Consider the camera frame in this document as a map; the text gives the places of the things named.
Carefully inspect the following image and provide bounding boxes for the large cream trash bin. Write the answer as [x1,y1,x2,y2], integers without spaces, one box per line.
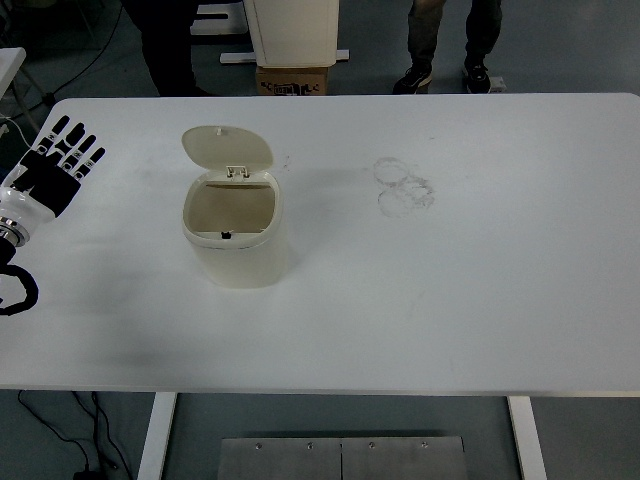
[243,0,340,68]

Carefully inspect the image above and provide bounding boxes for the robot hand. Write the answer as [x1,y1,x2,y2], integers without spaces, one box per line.
[0,114,107,236]

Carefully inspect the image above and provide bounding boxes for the white side table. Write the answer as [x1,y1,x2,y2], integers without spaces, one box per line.
[0,47,27,99]

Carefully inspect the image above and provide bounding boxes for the white table leg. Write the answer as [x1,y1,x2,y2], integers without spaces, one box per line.
[135,392,179,480]
[507,395,549,480]

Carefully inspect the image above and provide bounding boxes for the printed cardboard box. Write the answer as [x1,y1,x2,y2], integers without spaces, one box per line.
[255,64,331,96]

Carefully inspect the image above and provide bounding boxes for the grey metal plate with screws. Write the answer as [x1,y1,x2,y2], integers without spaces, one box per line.
[219,436,469,480]

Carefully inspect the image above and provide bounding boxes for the person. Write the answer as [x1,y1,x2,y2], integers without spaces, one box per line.
[119,0,221,98]
[392,0,504,96]

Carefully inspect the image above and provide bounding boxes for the black floor cable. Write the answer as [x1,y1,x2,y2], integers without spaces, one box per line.
[17,389,134,480]

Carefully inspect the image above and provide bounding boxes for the small cream lidded trash bin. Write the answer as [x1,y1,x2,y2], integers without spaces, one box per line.
[180,124,286,290]

